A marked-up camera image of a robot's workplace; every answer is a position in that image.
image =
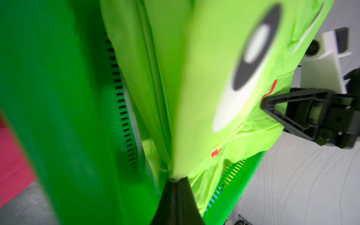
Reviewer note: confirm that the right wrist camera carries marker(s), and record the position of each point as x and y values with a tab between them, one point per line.
320	66

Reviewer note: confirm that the lime green frog raincoat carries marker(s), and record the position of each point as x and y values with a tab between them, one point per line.
196	73

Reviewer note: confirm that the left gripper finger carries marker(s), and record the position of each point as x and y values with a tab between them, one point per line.
177	205

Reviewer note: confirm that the pink bunny raincoat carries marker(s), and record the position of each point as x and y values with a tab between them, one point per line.
16	172

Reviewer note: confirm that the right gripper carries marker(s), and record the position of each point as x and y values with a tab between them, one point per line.
320	115

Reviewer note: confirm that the green plastic basket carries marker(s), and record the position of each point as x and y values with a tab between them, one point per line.
65	97

